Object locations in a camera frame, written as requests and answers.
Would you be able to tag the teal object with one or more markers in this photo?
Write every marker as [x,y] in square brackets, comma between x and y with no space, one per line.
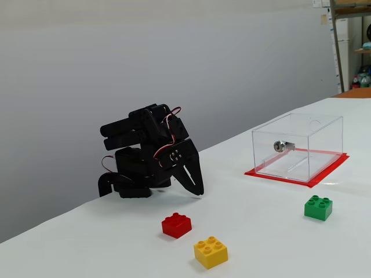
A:
[367,45]

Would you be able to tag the yellow lego brick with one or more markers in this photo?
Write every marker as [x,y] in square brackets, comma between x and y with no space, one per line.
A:
[210,255]

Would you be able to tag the transparent plastic box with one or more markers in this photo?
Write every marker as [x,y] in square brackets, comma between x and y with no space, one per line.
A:
[321,136]

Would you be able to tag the red lego brick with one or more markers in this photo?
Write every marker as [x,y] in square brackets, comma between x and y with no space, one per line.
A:
[175,227]

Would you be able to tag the orange table top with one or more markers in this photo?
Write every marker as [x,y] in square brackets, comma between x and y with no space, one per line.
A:
[356,93]

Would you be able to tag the silver cam lock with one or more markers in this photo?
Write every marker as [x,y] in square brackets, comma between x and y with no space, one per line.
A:
[279,146]

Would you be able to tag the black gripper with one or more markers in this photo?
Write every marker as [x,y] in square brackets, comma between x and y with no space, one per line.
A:
[188,157]

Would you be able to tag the black table clamp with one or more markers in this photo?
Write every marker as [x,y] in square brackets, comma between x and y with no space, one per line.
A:
[104,182]

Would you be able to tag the green lego brick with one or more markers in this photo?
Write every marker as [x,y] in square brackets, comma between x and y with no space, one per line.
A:
[317,210]

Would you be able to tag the red cap cola bottle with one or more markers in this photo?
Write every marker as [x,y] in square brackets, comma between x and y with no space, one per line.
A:
[356,83]

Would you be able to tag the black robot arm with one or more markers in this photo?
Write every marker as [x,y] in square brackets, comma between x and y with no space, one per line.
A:
[130,162]

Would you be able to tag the green plastic bottle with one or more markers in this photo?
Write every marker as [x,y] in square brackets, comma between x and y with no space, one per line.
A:
[365,81]

